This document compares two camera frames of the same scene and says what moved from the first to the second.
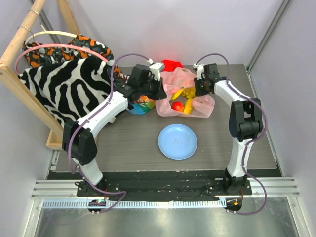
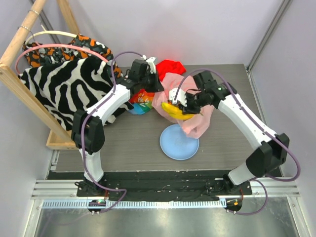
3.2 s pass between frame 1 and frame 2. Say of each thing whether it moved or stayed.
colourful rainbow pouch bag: stayed
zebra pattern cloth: stayed
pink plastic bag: moved
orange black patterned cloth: stayed
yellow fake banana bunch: moved
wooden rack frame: stayed
